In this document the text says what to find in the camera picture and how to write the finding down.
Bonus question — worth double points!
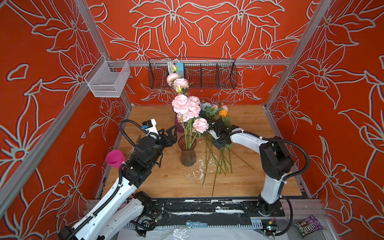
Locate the purple glass vase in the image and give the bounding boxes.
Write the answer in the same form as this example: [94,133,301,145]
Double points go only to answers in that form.
[175,120,184,133]

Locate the brown glass vase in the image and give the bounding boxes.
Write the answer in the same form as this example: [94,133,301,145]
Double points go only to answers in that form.
[178,136,197,167]

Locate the pink peony stem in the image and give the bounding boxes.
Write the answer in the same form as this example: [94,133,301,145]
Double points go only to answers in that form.
[192,118,209,142]

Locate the pale pink flower stem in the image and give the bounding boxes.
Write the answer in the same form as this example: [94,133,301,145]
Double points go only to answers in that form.
[172,94,201,147]

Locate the pink carnation stem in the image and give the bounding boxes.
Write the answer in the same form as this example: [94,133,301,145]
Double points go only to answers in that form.
[188,96,201,112]

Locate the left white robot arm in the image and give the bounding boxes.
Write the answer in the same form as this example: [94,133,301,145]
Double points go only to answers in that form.
[58,119,178,240]

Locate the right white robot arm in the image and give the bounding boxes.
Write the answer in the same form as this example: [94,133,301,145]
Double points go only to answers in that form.
[209,119,310,216]

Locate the mixed flower bunch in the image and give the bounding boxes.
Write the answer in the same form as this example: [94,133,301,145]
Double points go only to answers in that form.
[199,101,251,194]

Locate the pink plastic cup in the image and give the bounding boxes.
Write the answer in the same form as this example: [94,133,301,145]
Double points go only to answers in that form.
[106,150,126,169]

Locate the light blue box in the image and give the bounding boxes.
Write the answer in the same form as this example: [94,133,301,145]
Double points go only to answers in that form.
[175,62,185,78]

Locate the clear plastic bin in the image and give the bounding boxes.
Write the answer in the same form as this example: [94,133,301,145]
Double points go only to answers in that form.
[85,56,131,98]

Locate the purple candy bag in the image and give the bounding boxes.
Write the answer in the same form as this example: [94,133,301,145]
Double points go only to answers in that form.
[294,216,325,239]

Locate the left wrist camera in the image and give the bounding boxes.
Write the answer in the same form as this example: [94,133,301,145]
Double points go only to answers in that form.
[142,119,160,140]

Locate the black wire basket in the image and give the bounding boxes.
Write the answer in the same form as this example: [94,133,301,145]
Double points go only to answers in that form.
[148,57,239,90]

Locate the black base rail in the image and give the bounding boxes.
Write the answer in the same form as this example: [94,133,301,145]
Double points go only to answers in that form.
[144,197,286,230]

